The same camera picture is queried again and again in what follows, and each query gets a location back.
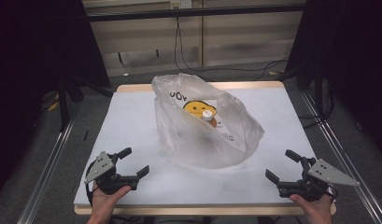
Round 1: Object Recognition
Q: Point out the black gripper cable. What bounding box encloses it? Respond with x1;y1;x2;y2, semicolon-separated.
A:
84;160;98;208

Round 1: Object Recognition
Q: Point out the black curtain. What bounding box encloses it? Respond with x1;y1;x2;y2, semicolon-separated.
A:
285;0;382;157
0;0;112;200

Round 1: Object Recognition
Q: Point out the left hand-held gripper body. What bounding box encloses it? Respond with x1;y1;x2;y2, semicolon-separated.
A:
84;151;138;196

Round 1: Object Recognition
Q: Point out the person's right hand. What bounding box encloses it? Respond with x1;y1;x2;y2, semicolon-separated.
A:
289;193;333;219

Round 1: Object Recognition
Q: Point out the black metal stand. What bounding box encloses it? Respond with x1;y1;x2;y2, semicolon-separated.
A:
56;73;87;133
276;62;336;130

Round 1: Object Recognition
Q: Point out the white table cover sheet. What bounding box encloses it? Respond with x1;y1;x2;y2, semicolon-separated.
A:
73;87;336;207

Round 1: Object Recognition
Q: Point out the black horizontal bar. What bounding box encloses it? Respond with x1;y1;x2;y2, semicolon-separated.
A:
85;3;308;22

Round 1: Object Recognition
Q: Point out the person's left hand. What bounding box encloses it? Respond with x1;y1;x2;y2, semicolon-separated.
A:
89;181;133;219

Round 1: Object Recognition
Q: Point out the clear plastic bag yellow print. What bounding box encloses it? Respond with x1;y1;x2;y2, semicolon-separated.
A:
150;73;266;171

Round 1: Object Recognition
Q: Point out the aluminium floor rail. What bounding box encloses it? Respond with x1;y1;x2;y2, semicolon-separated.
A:
16;104;82;224
300;91;382;224

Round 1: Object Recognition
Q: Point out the black wall cable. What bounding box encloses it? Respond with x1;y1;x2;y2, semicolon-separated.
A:
174;16;290;82

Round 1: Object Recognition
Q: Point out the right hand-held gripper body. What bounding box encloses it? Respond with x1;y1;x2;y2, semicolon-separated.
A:
277;157;361;202

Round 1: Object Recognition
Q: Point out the white wall power outlet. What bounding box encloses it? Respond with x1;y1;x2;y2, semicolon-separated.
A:
170;0;192;10

